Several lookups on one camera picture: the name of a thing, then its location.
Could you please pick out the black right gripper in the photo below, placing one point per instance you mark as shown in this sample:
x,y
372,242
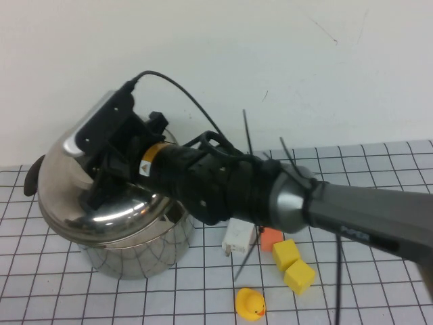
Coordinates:
x,y
125,152

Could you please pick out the steel lid with black knob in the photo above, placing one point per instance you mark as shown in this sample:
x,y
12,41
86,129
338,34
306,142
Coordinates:
x,y
57,176

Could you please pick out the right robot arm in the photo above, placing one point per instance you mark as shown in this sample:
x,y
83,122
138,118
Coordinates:
x,y
372,210

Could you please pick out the black zip tie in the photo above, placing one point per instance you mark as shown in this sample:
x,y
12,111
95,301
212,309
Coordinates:
x,y
338,287
245,259
287,152
248,135

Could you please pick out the white charger plug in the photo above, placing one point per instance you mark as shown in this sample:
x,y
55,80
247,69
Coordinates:
x,y
236,242

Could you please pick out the orange block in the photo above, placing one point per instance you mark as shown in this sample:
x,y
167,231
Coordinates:
x,y
270,241

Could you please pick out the yellow foam cube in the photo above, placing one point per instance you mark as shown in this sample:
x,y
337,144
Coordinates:
x,y
285,254
298,277

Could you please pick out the yellow rubber duck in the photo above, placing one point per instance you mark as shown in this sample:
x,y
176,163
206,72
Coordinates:
x,y
249,301

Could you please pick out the white grid tablecloth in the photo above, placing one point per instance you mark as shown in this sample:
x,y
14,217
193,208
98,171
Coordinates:
x,y
372,162

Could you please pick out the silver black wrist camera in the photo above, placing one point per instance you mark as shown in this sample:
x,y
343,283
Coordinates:
x,y
98,122

